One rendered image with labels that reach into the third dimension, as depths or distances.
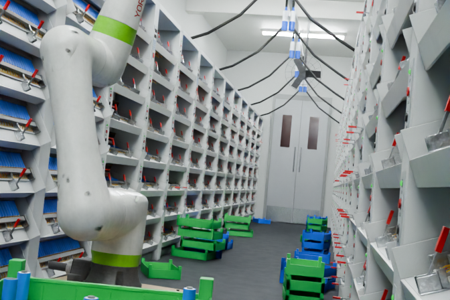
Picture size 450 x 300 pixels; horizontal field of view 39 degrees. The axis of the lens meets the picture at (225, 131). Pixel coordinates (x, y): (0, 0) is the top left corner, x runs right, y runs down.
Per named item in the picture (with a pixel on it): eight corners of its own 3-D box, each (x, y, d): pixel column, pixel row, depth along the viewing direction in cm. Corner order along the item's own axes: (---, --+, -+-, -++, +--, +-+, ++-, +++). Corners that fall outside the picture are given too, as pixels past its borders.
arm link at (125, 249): (73, 261, 158) (84, 184, 160) (106, 258, 172) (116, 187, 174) (118, 269, 153) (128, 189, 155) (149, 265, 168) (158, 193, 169)
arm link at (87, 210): (48, 246, 145) (25, 27, 156) (88, 244, 160) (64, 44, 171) (97, 236, 141) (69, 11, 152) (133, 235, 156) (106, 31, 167)
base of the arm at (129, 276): (34, 277, 164) (37, 254, 164) (68, 274, 177) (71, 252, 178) (122, 294, 154) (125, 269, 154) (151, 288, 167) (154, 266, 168)
